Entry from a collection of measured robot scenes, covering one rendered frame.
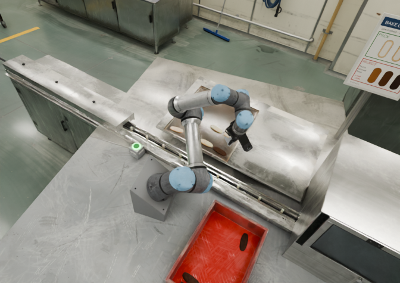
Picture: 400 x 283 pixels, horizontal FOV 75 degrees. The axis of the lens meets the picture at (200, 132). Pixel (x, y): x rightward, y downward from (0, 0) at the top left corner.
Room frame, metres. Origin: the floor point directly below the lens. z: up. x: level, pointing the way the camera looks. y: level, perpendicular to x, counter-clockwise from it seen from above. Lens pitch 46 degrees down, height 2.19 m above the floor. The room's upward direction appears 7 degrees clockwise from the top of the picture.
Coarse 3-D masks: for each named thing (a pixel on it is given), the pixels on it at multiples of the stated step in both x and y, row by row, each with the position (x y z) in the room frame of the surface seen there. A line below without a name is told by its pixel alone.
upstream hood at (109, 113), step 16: (16, 64) 1.75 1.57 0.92; (32, 64) 1.78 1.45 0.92; (32, 80) 1.58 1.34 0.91; (48, 80) 1.59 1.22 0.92; (64, 80) 1.62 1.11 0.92; (64, 96) 1.44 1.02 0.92; (80, 96) 1.46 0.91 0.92; (96, 96) 1.48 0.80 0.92; (96, 112) 1.31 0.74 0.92; (112, 112) 1.33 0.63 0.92; (128, 112) 1.35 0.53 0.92; (112, 128) 1.21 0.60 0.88
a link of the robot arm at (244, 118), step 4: (236, 112) 0.93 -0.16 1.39; (240, 112) 0.90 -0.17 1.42; (244, 112) 0.90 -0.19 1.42; (248, 112) 0.90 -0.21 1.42; (236, 116) 0.91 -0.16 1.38; (240, 116) 0.88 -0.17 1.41; (244, 116) 0.88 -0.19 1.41; (248, 116) 0.89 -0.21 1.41; (252, 116) 0.89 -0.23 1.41; (236, 120) 0.89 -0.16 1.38; (240, 120) 0.87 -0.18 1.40; (244, 120) 0.87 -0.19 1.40; (248, 120) 0.87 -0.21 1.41; (252, 120) 0.87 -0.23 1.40; (236, 124) 0.89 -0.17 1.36; (240, 124) 0.86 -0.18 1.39; (244, 124) 0.85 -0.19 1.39; (248, 124) 0.86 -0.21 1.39; (236, 128) 0.89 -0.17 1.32; (240, 128) 0.87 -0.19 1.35; (244, 128) 0.87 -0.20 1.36; (248, 128) 0.89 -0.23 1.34; (240, 132) 0.90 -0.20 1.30
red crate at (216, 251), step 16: (208, 224) 0.64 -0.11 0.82; (224, 224) 0.65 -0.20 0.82; (208, 240) 0.55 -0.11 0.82; (224, 240) 0.56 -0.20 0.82; (256, 240) 0.58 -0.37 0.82; (192, 256) 0.46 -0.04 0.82; (208, 256) 0.47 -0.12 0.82; (224, 256) 0.48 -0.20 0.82; (240, 256) 0.49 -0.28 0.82; (176, 272) 0.38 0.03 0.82; (192, 272) 0.39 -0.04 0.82; (208, 272) 0.39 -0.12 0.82; (224, 272) 0.40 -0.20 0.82; (240, 272) 0.41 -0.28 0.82
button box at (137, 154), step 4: (132, 144) 1.07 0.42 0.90; (140, 144) 1.08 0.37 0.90; (132, 148) 1.04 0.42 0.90; (140, 148) 1.05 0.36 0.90; (144, 148) 1.07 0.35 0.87; (132, 152) 1.03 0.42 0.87; (136, 152) 1.02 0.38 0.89; (140, 152) 1.04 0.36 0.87; (144, 152) 1.07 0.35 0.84; (136, 156) 1.02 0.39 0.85; (140, 156) 1.04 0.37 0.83
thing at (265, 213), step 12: (48, 96) 1.51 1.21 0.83; (72, 108) 1.39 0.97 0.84; (120, 132) 1.20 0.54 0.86; (144, 144) 1.12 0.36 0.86; (156, 156) 1.04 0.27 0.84; (168, 156) 1.04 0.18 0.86; (216, 180) 0.90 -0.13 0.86; (228, 192) 0.82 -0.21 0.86; (240, 204) 0.77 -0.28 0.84; (252, 204) 0.77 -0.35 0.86; (264, 216) 0.70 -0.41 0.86; (276, 216) 0.71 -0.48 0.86; (288, 228) 0.65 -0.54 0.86
